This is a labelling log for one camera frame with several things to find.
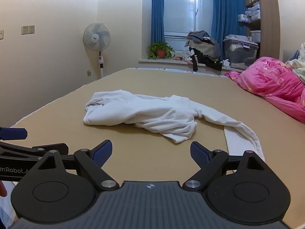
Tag pile of dark clothes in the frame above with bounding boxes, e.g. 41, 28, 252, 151
183, 30, 223, 72

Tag pale printed blanket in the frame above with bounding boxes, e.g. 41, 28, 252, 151
285, 42, 305, 84

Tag blue curtain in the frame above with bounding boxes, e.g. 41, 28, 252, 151
211, 0, 248, 61
151, 0, 166, 46

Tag small white lidded container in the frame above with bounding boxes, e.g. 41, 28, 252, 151
249, 30, 262, 43

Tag stack of white packets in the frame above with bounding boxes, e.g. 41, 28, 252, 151
238, 2, 261, 23

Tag white flat board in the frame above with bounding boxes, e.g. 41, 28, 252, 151
224, 127, 246, 157

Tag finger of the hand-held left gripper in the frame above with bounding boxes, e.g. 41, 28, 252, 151
0, 141, 69, 161
0, 127, 28, 141

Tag wooden bookshelf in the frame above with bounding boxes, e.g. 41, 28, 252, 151
244, 0, 281, 60

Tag clear plastic storage box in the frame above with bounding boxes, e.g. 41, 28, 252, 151
222, 35, 260, 70

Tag white long-sleeved garment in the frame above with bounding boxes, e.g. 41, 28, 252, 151
83, 89, 266, 163

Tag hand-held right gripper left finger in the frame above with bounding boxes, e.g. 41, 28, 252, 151
26, 140, 120, 192

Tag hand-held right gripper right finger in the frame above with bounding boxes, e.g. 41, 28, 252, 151
182, 141, 277, 192

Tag window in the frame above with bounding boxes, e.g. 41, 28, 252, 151
164, 0, 214, 45

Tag pink quilt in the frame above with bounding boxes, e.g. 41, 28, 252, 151
225, 57, 305, 124

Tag white standing fan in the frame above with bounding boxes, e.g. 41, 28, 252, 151
83, 23, 111, 79

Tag green potted plant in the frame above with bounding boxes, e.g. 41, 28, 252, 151
147, 41, 176, 60

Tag white windowsill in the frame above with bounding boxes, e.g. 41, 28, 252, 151
138, 58, 244, 73

